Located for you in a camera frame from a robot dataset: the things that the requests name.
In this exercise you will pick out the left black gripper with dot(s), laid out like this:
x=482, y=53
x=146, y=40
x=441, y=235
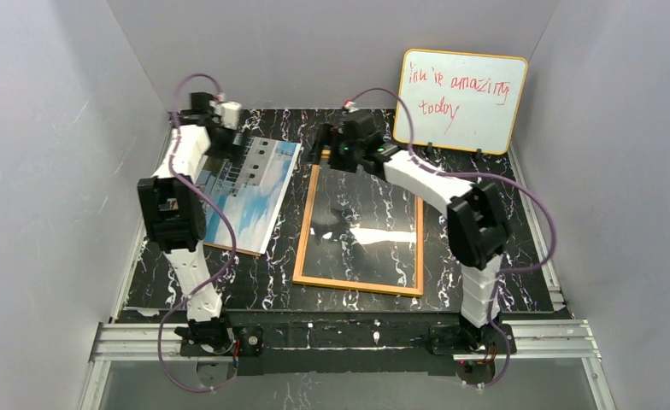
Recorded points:
x=237, y=138

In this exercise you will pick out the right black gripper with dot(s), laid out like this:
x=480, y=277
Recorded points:
x=324, y=143

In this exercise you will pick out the yellow wooden picture frame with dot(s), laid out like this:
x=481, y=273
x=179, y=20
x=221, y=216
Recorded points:
x=304, y=237

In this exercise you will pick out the building and sky photo board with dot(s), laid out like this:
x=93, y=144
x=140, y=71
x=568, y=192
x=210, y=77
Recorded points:
x=250, y=190

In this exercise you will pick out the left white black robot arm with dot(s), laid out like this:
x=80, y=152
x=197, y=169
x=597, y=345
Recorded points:
x=173, y=212

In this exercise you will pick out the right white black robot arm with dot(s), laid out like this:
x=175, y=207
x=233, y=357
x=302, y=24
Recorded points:
x=476, y=224

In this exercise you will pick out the whiteboard with red writing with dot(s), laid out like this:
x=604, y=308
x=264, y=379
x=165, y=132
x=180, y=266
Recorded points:
x=460, y=101

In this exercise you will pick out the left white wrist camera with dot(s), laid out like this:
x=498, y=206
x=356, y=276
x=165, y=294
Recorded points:
x=228, y=113

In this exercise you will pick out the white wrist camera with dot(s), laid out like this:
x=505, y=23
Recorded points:
x=349, y=106
x=228, y=113

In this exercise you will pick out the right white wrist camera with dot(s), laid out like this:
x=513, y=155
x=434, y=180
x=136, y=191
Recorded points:
x=349, y=106

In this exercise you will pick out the aluminium rail with black bases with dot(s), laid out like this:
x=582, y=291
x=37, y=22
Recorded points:
x=280, y=342

